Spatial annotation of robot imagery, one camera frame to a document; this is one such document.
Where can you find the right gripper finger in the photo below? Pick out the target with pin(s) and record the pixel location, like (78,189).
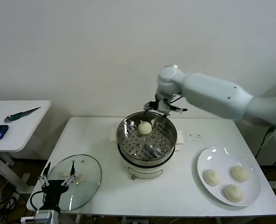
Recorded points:
(165,114)
(150,105)

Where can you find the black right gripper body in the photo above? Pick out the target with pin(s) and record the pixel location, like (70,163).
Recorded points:
(157,99)

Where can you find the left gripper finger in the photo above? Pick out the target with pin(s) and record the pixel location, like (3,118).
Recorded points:
(45,171)
(72,171)

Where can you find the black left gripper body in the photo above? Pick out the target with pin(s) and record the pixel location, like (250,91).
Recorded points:
(53,193)

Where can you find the white steamed baozi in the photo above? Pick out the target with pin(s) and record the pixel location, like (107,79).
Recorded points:
(239,173)
(233,193)
(144,128)
(211,177)

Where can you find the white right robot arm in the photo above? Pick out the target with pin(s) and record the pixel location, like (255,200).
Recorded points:
(210,93)

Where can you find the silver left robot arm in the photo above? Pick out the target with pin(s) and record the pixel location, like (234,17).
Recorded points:
(44,217)

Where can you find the perforated steel steamer basket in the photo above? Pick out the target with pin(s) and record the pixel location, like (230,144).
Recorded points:
(161,142)

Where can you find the white power strip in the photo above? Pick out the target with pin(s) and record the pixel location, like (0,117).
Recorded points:
(16,197)

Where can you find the scattered dark crumbs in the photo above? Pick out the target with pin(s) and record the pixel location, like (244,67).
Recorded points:
(198,136)

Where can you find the small white side table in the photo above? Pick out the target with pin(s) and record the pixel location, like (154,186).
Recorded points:
(30,130)

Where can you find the white electric cooking pot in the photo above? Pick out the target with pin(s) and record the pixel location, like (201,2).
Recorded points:
(142,171)

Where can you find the large white plate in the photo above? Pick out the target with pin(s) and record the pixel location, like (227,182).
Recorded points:
(212,158)

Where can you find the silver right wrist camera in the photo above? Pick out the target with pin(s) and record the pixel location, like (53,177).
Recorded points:
(164,106)

